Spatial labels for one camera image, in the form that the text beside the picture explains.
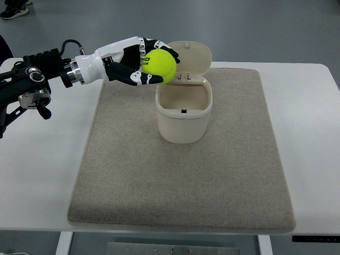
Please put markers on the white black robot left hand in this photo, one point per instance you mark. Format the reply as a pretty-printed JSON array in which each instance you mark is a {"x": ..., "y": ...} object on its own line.
[{"x": 119, "y": 61}]

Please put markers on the yellow tennis ball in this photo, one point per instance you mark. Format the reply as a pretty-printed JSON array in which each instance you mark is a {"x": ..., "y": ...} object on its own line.
[{"x": 160, "y": 62}]

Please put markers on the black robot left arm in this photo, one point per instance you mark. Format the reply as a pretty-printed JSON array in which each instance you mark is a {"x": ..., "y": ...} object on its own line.
[{"x": 26, "y": 85}]

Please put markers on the beige lidded plastic bin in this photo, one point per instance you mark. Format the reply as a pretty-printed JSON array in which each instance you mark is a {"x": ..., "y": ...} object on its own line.
[{"x": 183, "y": 106}]

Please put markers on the beige felt mat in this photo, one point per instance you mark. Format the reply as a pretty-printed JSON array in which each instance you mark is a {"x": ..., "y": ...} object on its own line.
[{"x": 231, "y": 180}]

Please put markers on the black sneaker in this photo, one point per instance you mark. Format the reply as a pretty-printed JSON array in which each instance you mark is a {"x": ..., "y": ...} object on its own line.
[{"x": 12, "y": 12}]

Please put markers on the black desk control panel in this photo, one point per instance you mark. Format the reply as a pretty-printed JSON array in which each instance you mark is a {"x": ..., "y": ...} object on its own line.
[{"x": 316, "y": 239}]

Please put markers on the grey metal base plate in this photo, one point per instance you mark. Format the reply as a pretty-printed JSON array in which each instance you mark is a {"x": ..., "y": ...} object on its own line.
[{"x": 143, "y": 248}]

